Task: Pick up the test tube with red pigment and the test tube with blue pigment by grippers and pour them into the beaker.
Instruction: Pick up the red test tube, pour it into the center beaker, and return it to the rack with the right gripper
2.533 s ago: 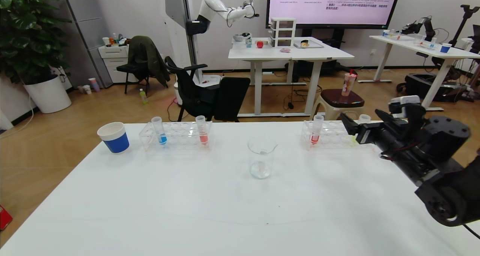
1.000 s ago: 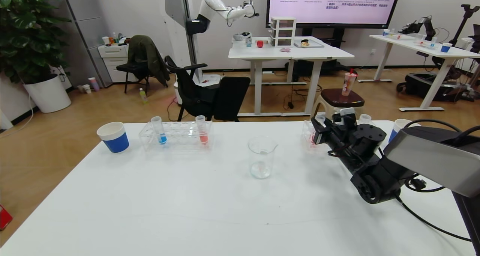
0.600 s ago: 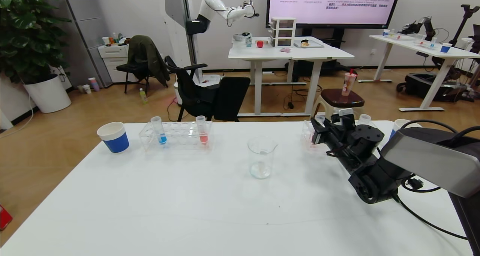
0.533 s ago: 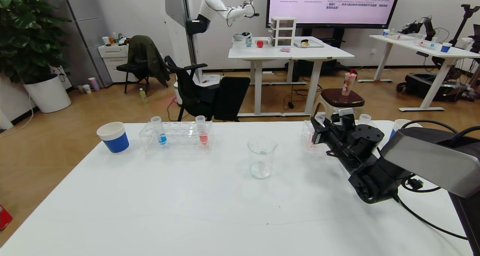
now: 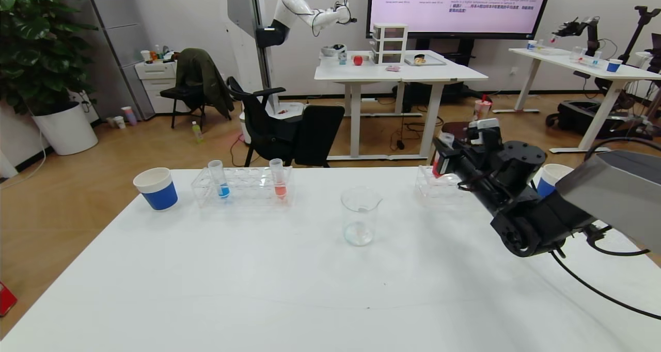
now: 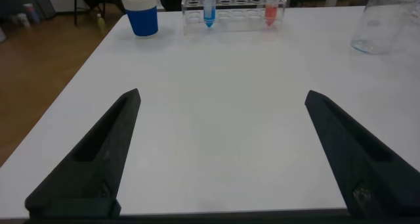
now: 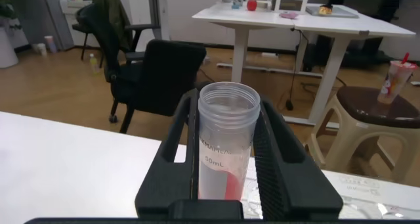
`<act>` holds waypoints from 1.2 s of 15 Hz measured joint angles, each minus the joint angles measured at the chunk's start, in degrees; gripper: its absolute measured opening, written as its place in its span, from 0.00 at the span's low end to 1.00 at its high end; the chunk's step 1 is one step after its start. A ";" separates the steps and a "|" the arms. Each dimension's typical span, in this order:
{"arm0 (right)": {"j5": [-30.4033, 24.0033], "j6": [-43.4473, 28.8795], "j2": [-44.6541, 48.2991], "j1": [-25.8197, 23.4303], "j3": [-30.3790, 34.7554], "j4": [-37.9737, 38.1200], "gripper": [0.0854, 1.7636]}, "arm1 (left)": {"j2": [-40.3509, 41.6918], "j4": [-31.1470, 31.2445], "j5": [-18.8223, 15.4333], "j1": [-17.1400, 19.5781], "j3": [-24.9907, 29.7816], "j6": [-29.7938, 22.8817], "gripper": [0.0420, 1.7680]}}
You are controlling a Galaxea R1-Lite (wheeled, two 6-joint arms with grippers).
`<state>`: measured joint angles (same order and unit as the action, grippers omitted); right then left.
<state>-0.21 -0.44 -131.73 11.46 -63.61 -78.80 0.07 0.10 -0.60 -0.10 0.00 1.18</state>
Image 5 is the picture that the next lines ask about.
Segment white robot lift column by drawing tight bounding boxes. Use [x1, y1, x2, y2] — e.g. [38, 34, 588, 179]
[222, 0, 305, 120]

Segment white standing desk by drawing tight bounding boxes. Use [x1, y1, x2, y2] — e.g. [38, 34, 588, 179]
[509, 47, 661, 154]

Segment pink drink cup with straw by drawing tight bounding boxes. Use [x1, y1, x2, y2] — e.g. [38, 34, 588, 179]
[474, 95, 492, 121]

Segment white double desk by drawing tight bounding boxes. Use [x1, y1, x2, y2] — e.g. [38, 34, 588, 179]
[314, 50, 489, 161]

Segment olive green jacket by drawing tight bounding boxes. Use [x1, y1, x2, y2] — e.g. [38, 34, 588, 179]
[176, 48, 234, 120]

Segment test tube with pale red liquid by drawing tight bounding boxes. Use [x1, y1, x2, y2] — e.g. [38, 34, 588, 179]
[269, 158, 288, 202]

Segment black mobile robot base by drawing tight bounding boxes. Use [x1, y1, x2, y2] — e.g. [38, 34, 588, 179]
[546, 100, 636, 140]

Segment black four-leg chair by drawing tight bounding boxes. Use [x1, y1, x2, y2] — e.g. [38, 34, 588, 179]
[160, 47, 233, 131]

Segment clear acrylic test tube rack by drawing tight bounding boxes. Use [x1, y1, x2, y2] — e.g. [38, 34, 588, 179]
[191, 166, 295, 209]
[415, 165, 481, 205]

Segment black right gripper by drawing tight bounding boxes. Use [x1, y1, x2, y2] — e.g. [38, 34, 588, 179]
[432, 137, 490, 194]

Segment blue white paper cup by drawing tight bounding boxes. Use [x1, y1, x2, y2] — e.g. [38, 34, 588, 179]
[133, 167, 178, 211]
[536, 164, 575, 198]

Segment grey tall cabinet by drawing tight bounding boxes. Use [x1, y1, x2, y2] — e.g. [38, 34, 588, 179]
[85, 0, 155, 120]

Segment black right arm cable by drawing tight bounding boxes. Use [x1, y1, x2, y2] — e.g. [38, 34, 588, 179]
[550, 226, 661, 321]

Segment white drawer cabinet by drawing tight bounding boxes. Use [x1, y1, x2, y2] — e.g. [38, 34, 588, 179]
[135, 60, 192, 115]

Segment black floor cables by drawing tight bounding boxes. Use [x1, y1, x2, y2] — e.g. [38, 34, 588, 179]
[390, 116, 445, 151]

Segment white humanoid robot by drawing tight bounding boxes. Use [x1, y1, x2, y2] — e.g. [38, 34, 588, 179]
[256, 0, 357, 48]

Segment clear glass beaker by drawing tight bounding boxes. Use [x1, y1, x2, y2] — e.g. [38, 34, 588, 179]
[340, 187, 383, 247]

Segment large green potted plant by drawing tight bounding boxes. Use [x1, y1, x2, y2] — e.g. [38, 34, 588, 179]
[0, 0, 99, 116]

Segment clear drawer organizer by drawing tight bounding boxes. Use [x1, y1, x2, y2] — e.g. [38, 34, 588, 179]
[372, 23, 408, 65]

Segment grey flat tray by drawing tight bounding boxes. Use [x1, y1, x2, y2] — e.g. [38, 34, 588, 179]
[404, 54, 447, 67]

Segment large display screen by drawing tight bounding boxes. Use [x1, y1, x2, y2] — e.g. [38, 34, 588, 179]
[366, 0, 554, 40]

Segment white plant pot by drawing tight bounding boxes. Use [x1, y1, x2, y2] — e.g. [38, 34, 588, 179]
[32, 102, 99, 156]

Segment test tube with red pigment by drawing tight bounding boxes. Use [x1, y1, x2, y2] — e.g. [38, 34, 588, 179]
[432, 133, 456, 179]

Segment black office chair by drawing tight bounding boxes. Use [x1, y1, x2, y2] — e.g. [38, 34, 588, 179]
[227, 76, 345, 168]

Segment black screen stand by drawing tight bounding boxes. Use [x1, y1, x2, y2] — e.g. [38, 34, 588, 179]
[395, 37, 483, 113]

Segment test tube with blue pigment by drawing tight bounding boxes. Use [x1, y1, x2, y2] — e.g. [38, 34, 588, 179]
[208, 160, 231, 199]

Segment red flat object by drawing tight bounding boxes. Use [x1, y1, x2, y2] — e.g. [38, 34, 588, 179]
[0, 282, 18, 316]

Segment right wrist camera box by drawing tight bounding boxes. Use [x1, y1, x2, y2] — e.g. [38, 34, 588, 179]
[467, 119, 502, 146]

